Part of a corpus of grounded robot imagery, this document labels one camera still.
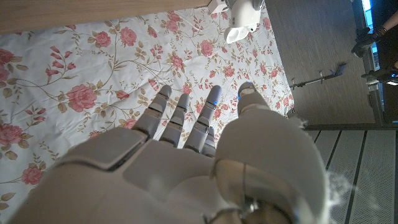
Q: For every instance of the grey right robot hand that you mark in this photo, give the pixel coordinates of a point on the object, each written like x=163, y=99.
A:
x=186, y=180

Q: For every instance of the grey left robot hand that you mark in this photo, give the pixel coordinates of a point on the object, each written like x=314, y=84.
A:
x=259, y=3

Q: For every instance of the white AirPods case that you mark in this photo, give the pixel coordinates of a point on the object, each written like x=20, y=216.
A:
x=244, y=21

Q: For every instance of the person's bare forearm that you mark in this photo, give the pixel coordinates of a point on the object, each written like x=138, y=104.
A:
x=392, y=22

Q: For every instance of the blue glowing screen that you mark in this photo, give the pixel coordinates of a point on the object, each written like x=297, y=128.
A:
x=367, y=12

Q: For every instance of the floral cloth backdrop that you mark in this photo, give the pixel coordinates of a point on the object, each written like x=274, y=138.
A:
x=93, y=62

